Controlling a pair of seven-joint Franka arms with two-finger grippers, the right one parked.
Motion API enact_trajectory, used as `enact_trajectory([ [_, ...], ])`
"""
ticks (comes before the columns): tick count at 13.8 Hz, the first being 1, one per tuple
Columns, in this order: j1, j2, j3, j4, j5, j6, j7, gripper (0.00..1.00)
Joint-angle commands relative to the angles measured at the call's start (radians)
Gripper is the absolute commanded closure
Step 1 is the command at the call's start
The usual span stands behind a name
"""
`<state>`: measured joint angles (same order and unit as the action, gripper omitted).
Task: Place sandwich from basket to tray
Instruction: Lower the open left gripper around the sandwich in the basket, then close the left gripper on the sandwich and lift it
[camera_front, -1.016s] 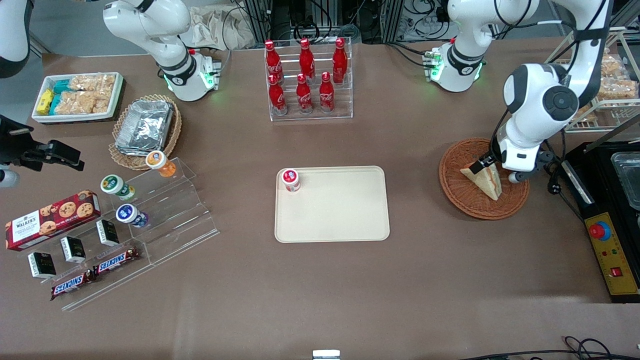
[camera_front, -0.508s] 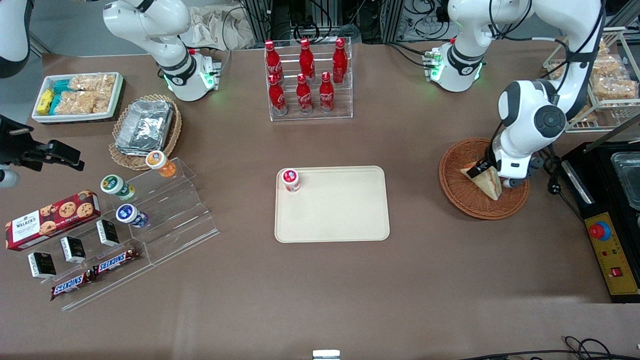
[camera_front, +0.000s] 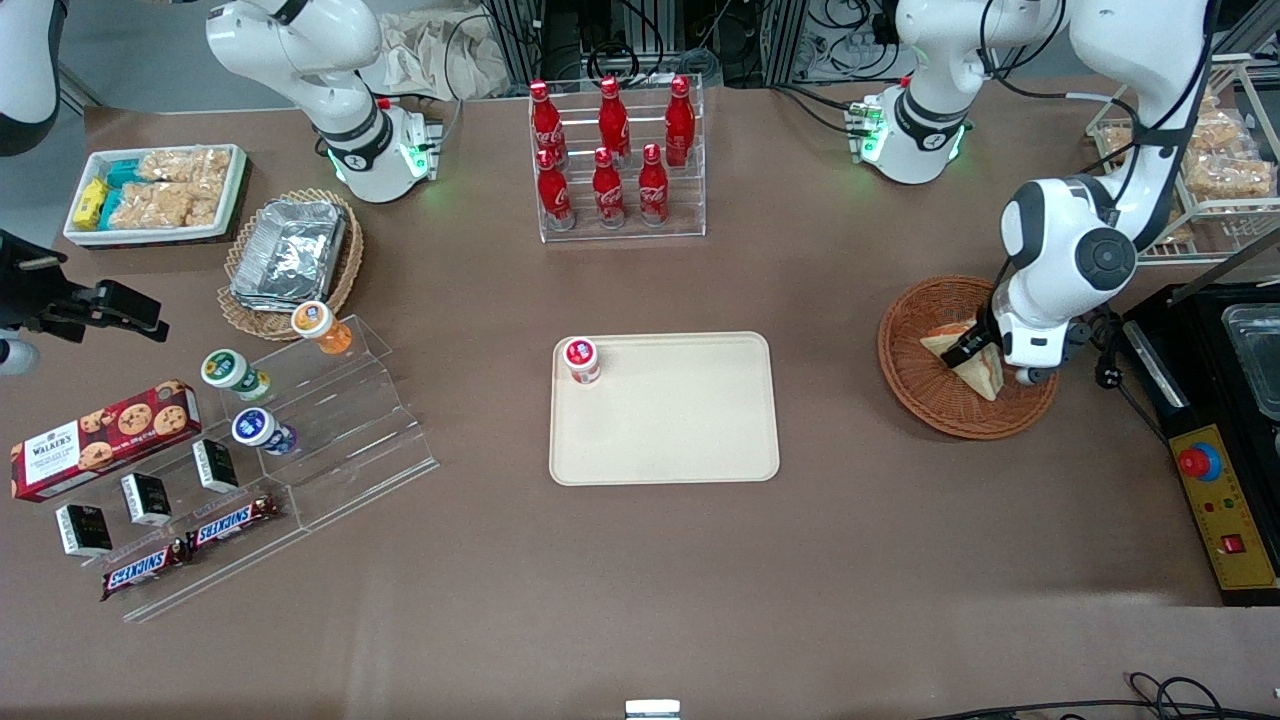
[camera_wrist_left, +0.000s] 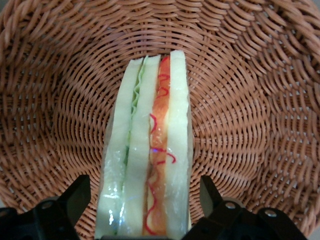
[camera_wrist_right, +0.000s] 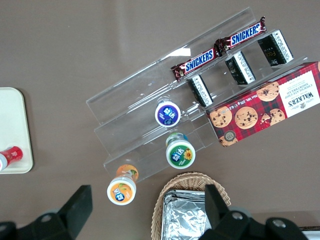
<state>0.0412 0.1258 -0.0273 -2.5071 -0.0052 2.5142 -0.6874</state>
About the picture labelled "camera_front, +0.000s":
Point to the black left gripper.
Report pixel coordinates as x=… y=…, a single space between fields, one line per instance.
x=971 y=347

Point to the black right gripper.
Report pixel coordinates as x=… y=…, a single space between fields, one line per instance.
x=22 y=285

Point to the triangular sandwich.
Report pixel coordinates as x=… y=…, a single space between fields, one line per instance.
x=980 y=380

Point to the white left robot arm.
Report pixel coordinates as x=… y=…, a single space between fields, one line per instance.
x=1070 y=250

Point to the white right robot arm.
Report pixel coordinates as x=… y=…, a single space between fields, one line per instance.
x=340 y=110

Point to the brown wicker basket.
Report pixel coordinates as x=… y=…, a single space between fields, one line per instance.
x=920 y=400

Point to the light wicker basket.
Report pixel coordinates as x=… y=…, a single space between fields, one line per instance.
x=345 y=270

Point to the beige plastic serving tray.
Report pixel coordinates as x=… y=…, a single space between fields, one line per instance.
x=680 y=430

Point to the teal snack packet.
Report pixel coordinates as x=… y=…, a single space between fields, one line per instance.
x=122 y=173
x=112 y=207

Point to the puffed rice snack bag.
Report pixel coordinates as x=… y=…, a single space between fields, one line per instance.
x=165 y=205
x=1230 y=178
x=1120 y=145
x=1220 y=135
x=185 y=165

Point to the yellow snack packet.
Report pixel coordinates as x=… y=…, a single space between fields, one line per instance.
x=90 y=203

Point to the green gum jar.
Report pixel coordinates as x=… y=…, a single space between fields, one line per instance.
x=225 y=368

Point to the red Walkers cookie box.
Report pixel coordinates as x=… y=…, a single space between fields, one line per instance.
x=100 y=440

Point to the white snack bin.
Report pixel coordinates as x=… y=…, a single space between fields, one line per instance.
x=235 y=190

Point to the stack of foil trays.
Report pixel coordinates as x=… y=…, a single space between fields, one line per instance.
x=290 y=250

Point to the blue gum jar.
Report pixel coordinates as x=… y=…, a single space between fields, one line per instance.
x=256 y=428

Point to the small black carton box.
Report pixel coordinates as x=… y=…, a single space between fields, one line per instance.
x=215 y=465
x=83 y=530
x=147 y=499

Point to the orange gum jar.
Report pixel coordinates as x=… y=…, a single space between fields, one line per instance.
x=313 y=320

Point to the black machine with yellow panel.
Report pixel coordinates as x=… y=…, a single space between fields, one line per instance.
x=1200 y=380

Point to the Snickers chocolate bar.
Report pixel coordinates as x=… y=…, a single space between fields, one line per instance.
x=145 y=570
x=235 y=521

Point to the clear acrylic stepped stand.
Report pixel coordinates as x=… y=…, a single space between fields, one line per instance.
x=350 y=430

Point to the red emergency stop button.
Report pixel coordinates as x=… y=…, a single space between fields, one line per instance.
x=1200 y=462

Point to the clear plastic container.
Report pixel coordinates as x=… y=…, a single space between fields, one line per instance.
x=1255 y=350

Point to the clear acrylic bottle rack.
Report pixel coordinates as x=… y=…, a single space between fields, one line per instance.
x=690 y=200

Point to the red cola bottle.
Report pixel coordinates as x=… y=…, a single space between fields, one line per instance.
x=680 y=125
x=555 y=195
x=545 y=120
x=613 y=118
x=653 y=190
x=608 y=195

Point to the red-lid yogurt cup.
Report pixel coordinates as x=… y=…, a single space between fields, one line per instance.
x=581 y=358

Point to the beige crumpled cloth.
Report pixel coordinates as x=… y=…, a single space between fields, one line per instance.
x=440 y=55

